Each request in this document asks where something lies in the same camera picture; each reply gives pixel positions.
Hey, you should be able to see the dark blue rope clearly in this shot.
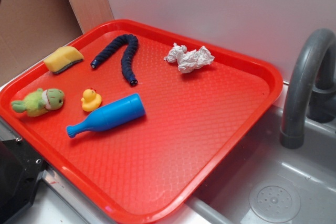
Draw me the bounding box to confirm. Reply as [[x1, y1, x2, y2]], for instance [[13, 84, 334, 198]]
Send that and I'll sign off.
[[90, 34, 139, 87]]

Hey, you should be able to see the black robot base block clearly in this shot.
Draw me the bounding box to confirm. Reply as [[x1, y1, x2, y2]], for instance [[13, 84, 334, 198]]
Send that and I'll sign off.
[[1, 139, 46, 223]]

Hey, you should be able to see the blue plastic toy bottle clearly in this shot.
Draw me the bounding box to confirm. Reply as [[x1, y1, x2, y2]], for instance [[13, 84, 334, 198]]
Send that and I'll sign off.
[[66, 93, 145, 138]]

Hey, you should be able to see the red plastic tray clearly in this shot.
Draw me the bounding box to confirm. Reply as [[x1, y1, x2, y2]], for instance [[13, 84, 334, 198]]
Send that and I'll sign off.
[[1, 20, 283, 223]]

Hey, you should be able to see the crumpled white paper tissue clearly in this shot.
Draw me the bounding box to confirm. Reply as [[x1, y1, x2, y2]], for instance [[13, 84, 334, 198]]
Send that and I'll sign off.
[[163, 43, 215, 74]]

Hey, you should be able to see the yellow rubber duck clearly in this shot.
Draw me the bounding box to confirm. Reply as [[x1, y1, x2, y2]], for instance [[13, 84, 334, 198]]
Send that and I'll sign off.
[[81, 89, 102, 112]]

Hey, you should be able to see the yellow sponge with grey pad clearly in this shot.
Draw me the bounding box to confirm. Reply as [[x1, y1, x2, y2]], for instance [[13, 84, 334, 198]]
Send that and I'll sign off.
[[43, 46, 84, 74]]

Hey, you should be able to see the grey toy sink basin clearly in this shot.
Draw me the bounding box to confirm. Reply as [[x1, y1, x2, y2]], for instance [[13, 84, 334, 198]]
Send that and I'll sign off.
[[187, 106, 335, 223]]

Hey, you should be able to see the green plush frog toy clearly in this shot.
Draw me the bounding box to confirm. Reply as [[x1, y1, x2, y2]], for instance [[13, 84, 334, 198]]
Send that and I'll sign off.
[[11, 88, 65, 117]]

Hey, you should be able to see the grey toy faucet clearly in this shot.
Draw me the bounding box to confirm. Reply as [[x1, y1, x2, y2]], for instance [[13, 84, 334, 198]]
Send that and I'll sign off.
[[280, 28, 335, 149]]

